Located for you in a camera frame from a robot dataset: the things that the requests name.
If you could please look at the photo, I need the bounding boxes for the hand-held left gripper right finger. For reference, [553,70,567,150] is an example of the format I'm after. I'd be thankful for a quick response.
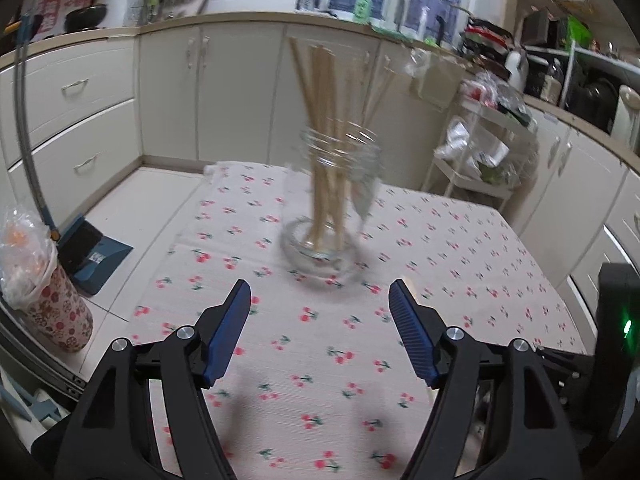
[389,279,584,480]

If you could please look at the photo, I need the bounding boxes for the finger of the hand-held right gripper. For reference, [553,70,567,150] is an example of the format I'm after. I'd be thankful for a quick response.
[537,345,598,392]

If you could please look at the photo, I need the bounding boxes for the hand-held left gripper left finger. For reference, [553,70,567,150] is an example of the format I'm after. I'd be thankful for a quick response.
[30,279,252,480]

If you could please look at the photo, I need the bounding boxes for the clear glass jar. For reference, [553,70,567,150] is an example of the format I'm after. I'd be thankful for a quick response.
[279,122,386,289]

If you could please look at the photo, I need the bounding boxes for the bunch of wooden chopsticks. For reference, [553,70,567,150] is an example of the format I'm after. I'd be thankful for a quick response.
[288,36,397,257]

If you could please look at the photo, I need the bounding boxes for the cherry print tablecloth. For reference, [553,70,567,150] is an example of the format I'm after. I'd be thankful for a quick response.
[125,160,589,480]

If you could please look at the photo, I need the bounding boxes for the floral print trash bin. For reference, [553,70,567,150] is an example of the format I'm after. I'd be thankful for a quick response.
[0,260,95,354]

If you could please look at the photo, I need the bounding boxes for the white plastic bag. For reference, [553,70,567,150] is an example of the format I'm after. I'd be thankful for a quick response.
[433,116,511,181]

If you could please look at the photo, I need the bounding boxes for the grey plastic object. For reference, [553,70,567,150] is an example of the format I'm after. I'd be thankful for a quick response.
[0,375,67,427]

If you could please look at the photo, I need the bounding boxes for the clear plastic bin liner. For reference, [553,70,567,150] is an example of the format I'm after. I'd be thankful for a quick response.
[0,204,59,312]

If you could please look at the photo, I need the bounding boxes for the white rolling cart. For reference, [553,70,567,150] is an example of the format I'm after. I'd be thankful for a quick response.
[431,94,539,212]

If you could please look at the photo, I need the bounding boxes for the white kitchen base cabinets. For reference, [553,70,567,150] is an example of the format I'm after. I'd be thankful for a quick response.
[0,10,640,311]

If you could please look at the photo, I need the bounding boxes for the white countertop appliance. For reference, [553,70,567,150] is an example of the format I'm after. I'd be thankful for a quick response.
[609,85,640,149]

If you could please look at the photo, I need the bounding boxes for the bag of red tomatoes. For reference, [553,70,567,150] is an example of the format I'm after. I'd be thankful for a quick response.
[460,80,501,109]

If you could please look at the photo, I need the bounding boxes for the clear hanging plastic bag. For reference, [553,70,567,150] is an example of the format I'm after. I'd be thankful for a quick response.
[407,47,469,111]

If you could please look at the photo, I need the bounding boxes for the black rice cooker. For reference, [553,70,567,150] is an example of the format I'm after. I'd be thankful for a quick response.
[567,77,619,126]

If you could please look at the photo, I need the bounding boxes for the white thermos jug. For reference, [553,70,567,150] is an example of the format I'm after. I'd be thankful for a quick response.
[503,50,531,94]

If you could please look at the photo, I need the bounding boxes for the dark glass bottle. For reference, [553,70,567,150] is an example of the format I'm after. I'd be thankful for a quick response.
[542,62,566,106]

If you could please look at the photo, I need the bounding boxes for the stacked pans with red lid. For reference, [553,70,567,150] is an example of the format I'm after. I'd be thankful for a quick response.
[459,17,514,61]

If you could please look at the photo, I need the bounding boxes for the green plastic bag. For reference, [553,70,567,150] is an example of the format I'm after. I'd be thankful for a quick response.
[567,15,596,54]

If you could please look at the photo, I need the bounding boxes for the black wok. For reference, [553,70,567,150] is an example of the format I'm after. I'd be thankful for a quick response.
[64,0,109,32]

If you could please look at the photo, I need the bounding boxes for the long-handled blue dustpan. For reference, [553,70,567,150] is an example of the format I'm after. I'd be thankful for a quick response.
[13,14,135,297]

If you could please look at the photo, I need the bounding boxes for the pink printed wall sticker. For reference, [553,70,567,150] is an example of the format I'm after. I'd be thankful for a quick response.
[22,0,109,42]

